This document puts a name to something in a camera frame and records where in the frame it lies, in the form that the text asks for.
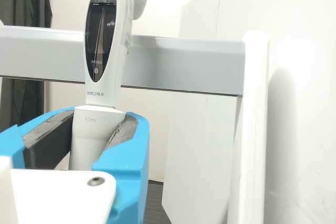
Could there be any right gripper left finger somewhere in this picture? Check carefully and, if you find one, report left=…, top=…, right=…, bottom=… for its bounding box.
left=0, top=106, right=77, bottom=170

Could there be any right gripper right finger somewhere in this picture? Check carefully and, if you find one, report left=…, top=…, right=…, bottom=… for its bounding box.
left=91, top=111, right=151, bottom=224

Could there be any pipette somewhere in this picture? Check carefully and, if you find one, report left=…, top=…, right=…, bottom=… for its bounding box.
left=69, top=0, right=149, bottom=171

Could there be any black platform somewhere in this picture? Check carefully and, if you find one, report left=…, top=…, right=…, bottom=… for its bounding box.
left=145, top=178, right=172, bottom=224

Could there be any white incubator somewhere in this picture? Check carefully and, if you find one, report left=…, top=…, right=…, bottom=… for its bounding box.
left=180, top=0, right=336, bottom=224

